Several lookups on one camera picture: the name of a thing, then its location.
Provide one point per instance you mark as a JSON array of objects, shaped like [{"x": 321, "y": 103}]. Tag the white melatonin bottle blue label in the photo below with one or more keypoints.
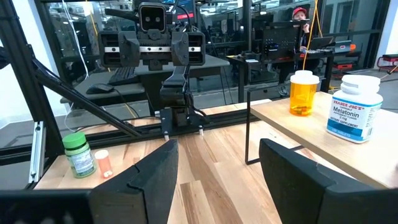
[{"x": 353, "y": 115}]

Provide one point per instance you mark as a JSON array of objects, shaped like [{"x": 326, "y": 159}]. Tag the amber pill bottle white cap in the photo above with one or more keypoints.
[{"x": 303, "y": 96}]

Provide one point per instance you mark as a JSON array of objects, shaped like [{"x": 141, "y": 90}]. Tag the green capped supplement bottle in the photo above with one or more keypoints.
[{"x": 79, "y": 158}]

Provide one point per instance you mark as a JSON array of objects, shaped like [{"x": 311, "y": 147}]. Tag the person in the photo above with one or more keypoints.
[{"x": 300, "y": 18}]

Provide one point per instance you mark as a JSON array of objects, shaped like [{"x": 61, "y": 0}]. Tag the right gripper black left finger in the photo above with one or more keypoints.
[{"x": 143, "y": 186}]

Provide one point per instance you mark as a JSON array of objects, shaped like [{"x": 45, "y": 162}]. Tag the black computer mouse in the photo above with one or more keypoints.
[{"x": 99, "y": 88}]

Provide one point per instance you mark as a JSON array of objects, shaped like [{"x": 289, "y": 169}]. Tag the grey laptop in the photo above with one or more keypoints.
[{"x": 320, "y": 43}]

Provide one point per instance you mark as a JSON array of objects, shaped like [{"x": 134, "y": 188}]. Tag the silver aluminium bracket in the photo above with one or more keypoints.
[{"x": 37, "y": 152}]

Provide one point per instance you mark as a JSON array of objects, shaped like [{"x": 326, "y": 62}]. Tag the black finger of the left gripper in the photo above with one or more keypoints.
[
  {"x": 181, "y": 48},
  {"x": 129, "y": 48}
]

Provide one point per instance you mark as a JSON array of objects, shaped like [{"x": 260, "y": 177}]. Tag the black workbench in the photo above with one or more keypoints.
[{"x": 242, "y": 60}]

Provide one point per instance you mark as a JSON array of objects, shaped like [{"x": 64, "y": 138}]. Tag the black aluminium table frame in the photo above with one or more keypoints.
[{"x": 84, "y": 102}]

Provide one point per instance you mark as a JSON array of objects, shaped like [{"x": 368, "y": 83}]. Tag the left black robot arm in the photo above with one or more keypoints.
[{"x": 174, "y": 93}]

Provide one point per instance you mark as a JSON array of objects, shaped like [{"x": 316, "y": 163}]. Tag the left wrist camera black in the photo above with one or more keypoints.
[{"x": 152, "y": 17}]

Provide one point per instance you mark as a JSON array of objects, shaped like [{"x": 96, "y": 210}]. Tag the grey desk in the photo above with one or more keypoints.
[{"x": 214, "y": 62}]

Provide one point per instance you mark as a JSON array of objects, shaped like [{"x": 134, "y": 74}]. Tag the black equipment rack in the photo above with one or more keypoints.
[{"x": 280, "y": 40}]

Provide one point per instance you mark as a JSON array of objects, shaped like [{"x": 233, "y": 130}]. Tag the black keyboard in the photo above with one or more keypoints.
[{"x": 122, "y": 76}]

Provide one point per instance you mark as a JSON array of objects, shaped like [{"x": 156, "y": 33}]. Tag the dark glass partition wall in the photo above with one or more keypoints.
[{"x": 247, "y": 31}]

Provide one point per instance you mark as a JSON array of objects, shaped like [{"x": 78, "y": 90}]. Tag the small orange vial white cap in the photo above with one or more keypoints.
[{"x": 103, "y": 163}]

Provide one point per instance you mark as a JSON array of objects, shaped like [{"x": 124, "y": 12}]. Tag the grey orange device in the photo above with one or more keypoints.
[{"x": 343, "y": 46}]

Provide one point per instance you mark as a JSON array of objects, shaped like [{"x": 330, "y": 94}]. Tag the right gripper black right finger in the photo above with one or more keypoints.
[{"x": 311, "y": 193}]

